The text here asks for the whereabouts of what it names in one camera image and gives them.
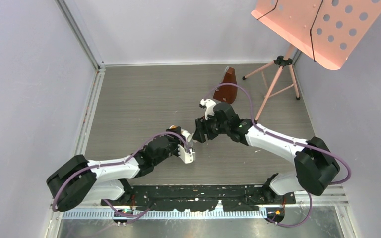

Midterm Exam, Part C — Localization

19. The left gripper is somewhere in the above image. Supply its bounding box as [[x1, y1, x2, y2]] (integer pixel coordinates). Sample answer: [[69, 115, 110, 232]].
[[153, 127, 185, 166]]

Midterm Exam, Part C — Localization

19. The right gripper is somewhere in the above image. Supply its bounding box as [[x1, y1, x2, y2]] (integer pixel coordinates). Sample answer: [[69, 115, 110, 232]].
[[192, 111, 230, 144]]

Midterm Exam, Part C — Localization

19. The white vitamin pill bottle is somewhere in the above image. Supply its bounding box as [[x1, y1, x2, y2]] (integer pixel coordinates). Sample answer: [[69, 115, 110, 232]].
[[169, 125, 193, 142]]

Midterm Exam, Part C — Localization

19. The clear weekly pill organizer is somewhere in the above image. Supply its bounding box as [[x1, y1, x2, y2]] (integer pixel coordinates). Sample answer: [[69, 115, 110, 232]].
[[187, 139, 195, 148]]

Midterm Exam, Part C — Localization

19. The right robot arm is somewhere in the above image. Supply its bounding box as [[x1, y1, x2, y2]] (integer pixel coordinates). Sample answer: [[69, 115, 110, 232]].
[[193, 99, 340, 204]]

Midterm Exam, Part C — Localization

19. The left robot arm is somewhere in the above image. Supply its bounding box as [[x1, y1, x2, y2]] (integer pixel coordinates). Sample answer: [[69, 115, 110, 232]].
[[46, 126, 195, 212]]

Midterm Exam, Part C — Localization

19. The brown wooden metronome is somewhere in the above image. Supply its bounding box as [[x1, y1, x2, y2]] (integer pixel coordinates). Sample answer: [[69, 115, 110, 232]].
[[213, 66, 238, 104]]

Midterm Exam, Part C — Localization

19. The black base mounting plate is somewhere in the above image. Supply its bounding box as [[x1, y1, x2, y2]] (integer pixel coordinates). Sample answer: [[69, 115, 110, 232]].
[[109, 185, 296, 212]]

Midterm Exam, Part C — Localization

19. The pink music stand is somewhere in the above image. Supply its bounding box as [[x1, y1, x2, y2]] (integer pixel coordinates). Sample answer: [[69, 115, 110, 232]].
[[242, 0, 381, 122]]

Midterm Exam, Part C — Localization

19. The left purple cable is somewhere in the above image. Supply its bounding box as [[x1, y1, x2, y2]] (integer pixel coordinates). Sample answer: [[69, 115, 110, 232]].
[[52, 131, 194, 213]]

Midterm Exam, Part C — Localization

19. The purple cable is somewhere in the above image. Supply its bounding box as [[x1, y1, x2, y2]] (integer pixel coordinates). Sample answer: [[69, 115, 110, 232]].
[[52, 131, 194, 213], [202, 82, 352, 185]]

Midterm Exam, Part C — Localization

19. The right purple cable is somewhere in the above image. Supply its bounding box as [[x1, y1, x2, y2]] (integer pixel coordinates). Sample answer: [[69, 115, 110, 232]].
[[202, 82, 352, 185]]

